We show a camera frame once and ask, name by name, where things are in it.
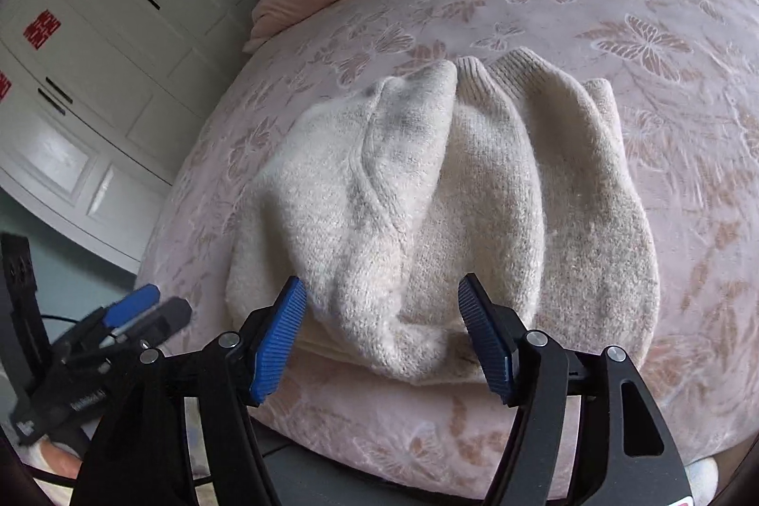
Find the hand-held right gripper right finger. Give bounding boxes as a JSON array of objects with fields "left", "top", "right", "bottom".
[{"left": 458, "top": 273, "right": 692, "bottom": 506}]

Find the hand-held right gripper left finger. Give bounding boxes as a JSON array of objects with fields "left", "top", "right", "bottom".
[{"left": 71, "top": 276, "right": 308, "bottom": 506}]

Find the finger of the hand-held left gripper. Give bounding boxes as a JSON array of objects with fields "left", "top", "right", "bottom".
[
  {"left": 71, "top": 285, "right": 161, "bottom": 347},
  {"left": 119, "top": 297, "right": 193, "bottom": 350}
]

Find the cream sweater with black hearts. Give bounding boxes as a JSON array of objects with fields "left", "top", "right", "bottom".
[{"left": 225, "top": 48, "right": 660, "bottom": 385}]

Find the grey bed footboard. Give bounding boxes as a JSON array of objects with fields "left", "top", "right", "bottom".
[{"left": 261, "top": 432, "right": 535, "bottom": 506}]

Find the white wardrobe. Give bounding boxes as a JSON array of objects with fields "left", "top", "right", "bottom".
[{"left": 0, "top": 0, "right": 265, "bottom": 276}]

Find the bed with floral cover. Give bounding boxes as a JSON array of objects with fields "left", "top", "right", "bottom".
[{"left": 135, "top": 0, "right": 759, "bottom": 489}]

